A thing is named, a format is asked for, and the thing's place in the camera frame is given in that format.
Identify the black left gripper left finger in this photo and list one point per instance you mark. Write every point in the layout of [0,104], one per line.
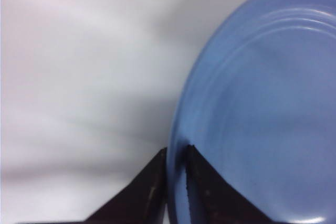
[141,201]

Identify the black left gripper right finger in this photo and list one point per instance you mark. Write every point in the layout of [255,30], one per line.
[211,199]

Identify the blue round plate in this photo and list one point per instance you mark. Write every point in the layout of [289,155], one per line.
[259,104]

